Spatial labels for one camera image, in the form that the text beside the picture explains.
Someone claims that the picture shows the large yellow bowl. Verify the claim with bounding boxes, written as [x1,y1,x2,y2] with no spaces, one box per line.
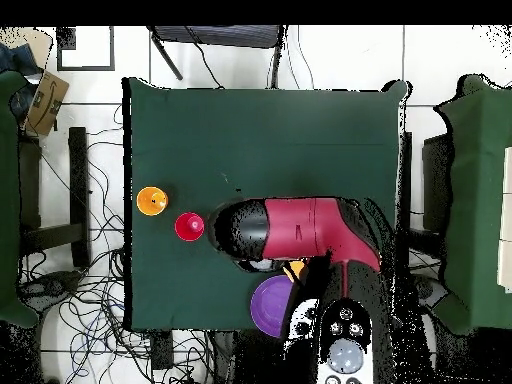
[283,260,310,283]

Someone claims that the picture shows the purple bowl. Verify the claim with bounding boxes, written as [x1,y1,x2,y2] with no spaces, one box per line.
[250,274,297,340]

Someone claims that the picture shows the red cup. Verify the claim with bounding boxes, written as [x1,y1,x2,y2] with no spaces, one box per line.
[174,211,206,243]

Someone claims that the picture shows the dark green tablecloth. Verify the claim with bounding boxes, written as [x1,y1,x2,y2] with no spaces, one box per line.
[121,76,413,333]

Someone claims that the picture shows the stepped orange-yellow cup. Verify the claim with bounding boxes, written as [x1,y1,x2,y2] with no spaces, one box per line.
[136,186,170,217]

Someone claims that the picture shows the black power strip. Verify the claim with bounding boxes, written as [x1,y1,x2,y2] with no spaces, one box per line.
[149,331,175,369]

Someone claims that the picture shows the dark grey chair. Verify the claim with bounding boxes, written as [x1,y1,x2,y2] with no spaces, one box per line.
[147,25,287,89]

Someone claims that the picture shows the black metal stand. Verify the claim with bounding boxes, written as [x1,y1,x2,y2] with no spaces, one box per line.
[17,126,91,269]

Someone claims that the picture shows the black box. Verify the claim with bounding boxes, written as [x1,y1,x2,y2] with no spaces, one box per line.
[422,133,453,233]

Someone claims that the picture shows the green clothed side table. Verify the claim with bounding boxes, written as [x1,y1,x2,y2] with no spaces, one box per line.
[433,73,512,335]
[0,70,41,329]

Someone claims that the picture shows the cardboard box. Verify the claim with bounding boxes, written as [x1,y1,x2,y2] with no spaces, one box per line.
[22,70,70,137]

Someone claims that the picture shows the white papers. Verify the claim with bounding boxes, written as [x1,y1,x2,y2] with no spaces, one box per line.
[496,146,512,295]

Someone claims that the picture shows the blue fabric bundle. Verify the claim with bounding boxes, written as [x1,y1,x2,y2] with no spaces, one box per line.
[0,41,43,77]

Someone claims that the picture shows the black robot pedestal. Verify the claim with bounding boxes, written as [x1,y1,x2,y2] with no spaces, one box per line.
[211,330,289,384]

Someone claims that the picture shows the tangled floor cables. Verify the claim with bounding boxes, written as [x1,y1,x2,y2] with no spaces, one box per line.
[17,103,225,384]

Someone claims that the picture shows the black square frame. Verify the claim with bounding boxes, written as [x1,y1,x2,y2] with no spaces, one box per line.
[56,26,116,72]

